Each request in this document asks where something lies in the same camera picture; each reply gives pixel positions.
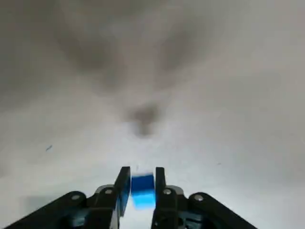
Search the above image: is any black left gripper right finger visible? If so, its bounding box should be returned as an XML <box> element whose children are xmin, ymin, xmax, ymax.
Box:
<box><xmin>151</xmin><ymin>167</ymin><xmax>259</xmax><ymax>229</ymax></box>

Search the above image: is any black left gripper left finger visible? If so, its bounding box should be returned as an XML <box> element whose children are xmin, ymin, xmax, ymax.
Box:
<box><xmin>2</xmin><ymin>166</ymin><xmax>132</xmax><ymax>229</ymax></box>

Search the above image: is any green magnetic cube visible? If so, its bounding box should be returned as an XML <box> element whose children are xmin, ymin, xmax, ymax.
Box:
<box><xmin>131</xmin><ymin>170</ymin><xmax>157</xmax><ymax>212</ymax></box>

